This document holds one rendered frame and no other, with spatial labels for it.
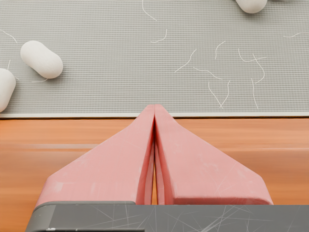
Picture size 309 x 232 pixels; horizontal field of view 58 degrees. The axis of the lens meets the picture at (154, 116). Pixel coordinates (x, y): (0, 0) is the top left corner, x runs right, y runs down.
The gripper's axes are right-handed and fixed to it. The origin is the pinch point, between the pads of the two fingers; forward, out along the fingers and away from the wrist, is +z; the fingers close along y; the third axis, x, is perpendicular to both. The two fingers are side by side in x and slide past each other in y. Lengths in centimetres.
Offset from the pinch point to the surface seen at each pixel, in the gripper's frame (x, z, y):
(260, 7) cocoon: -2.0, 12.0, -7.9
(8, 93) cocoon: 2.8, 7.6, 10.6
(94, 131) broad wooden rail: 4.4, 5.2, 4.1
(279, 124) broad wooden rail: 4.2, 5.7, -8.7
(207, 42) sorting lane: 0.5, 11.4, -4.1
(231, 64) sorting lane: 1.7, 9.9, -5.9
